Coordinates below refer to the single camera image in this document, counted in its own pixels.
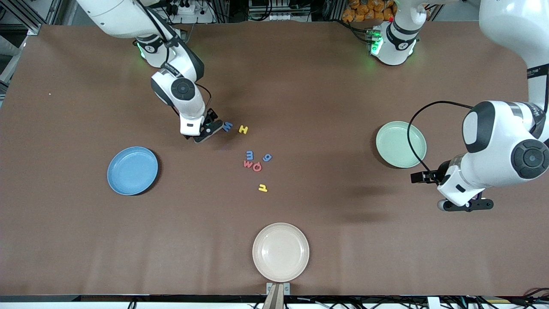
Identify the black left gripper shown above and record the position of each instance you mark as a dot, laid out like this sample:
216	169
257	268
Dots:
434	176

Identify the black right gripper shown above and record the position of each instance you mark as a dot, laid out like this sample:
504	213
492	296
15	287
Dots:
210	116

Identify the blue foam letter W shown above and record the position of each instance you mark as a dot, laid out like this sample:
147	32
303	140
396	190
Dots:
227	126

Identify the blue foam letter m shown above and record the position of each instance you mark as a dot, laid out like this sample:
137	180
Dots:
249	155

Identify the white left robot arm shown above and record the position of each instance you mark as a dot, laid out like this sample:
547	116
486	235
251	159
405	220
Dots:
493	150

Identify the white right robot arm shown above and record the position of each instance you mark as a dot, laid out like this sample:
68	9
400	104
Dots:
128	17

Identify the green plate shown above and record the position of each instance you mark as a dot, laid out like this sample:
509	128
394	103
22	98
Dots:
396	144

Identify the blue plate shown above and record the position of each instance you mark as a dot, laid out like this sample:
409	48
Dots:
132	171

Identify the beige plate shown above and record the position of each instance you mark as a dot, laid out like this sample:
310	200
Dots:
280	252

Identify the red foam letter Q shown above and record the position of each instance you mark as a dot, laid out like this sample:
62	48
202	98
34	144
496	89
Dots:
254	168

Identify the blue foam letter g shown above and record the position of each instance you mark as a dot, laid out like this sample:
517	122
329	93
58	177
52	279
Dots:
267	157

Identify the orange packaged items pile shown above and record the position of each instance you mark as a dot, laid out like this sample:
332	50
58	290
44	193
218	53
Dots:
364	10

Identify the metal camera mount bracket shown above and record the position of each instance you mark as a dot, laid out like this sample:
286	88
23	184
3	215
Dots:
278	288

